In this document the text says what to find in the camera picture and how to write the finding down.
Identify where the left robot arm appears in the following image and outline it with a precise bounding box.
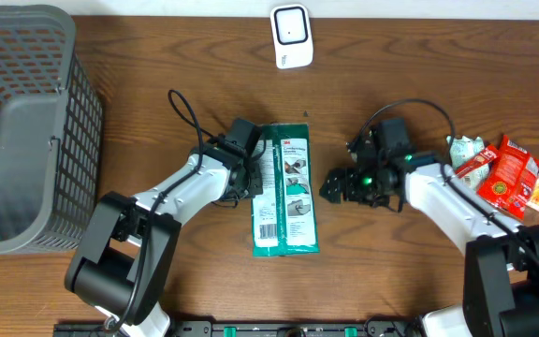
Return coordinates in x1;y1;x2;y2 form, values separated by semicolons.
65;142;261;336

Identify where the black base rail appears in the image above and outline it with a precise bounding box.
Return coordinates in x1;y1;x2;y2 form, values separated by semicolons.
52;319;420;337

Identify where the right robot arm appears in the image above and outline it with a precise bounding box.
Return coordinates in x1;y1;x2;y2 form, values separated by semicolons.
320;152;539;337

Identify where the large red snack bag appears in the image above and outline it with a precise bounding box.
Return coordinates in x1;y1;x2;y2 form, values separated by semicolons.
477;135;539;220

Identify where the green white packet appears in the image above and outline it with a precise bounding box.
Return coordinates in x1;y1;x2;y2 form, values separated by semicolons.
251;124;320;257

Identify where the slim red stick packet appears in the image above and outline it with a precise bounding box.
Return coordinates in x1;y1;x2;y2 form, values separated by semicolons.
455;145;500;178

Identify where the white barcode scanner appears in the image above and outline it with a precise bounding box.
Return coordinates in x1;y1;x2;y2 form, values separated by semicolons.
269;4;313;69

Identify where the grey plastic mesh basket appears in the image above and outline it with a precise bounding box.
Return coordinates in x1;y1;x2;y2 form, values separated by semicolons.
0;5;104;255

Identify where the teal wet wipes packet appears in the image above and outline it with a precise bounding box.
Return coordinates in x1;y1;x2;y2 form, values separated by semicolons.
450;136;489;190

